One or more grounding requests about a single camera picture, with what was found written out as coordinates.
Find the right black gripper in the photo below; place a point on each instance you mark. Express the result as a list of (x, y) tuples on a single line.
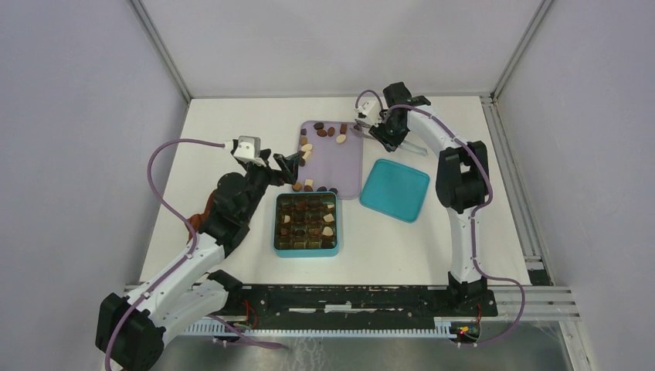
[(390, 143)]

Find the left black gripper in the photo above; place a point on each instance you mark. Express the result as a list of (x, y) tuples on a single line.
[(288, 165)]

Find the teal chocolate box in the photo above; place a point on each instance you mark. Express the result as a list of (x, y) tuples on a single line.
[(301, 237)]

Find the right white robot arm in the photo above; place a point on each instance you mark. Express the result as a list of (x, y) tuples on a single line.
[(462, 178)]

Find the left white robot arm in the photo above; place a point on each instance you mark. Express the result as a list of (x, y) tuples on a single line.
[(133, 330)]

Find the purple chocolate tray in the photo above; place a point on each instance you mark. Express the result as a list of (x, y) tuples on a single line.
[(335, 161)]

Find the teal box lid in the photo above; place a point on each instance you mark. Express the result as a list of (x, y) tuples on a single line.
[(395, 190)]

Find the brown cloth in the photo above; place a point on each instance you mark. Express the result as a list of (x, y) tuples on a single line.
[(198, 221)]

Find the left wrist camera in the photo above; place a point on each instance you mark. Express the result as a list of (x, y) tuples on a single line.
[(247, 150)]

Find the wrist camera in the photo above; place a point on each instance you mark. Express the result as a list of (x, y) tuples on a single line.
[(368, 113), (247, 150)]

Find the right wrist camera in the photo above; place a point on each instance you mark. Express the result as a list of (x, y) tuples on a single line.
[(368, 113)]

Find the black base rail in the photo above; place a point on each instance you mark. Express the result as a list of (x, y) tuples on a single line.
[(343, 307)]

